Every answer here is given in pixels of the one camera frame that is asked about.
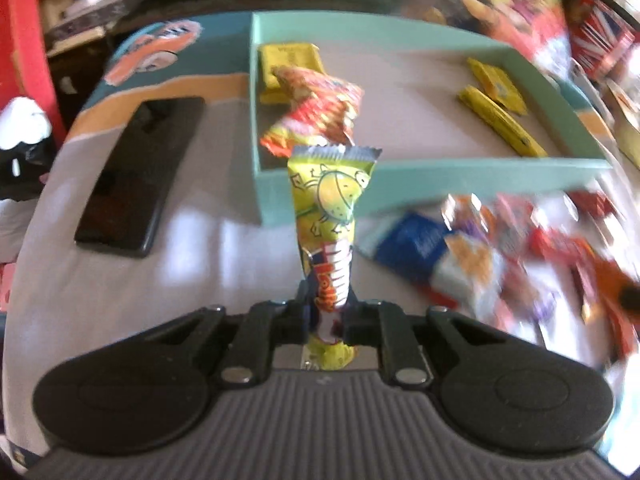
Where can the long yellow snack bar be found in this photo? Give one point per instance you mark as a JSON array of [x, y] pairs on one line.
[[509, 130]]

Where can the large yellow snack packet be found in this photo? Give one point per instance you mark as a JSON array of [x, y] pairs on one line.
[[498, 85]]

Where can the blue white biscuit packet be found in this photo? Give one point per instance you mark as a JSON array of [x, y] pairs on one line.
[[460, 268]]

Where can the Paw Patrol snack gift bag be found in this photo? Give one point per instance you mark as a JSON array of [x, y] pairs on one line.
[[536, 28]]

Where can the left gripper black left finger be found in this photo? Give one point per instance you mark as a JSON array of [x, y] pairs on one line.
[[266, 326]]

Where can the small yellow snack packet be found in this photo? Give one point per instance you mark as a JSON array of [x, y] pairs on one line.
[[291, 54]]

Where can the orange red snack bag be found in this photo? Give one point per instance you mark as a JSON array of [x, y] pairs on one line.
[[323, 112]]

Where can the green yellow lolly wrapper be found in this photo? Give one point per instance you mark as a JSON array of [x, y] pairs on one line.
[[327, 182]]

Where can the tan cardboard box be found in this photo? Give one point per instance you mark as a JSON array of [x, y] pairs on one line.
[[626, 120]]

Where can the pink cartoon snack packet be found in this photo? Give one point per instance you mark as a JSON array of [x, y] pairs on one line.
[[514, 224]]

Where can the mint green cardboard box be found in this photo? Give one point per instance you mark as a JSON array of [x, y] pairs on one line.
[[432, 145]]

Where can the black smartphone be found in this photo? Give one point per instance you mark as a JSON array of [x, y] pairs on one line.
[[123, 211]]

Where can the red gift box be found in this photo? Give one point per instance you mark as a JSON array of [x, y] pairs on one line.
[[24, 66]]

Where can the union jack red box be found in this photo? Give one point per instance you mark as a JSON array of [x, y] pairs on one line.
[[599, 37]]

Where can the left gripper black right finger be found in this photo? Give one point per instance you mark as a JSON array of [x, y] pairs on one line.
[[385, 326]]

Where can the round orange cartoon candy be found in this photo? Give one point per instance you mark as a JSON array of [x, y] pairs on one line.
[[464, 210]]

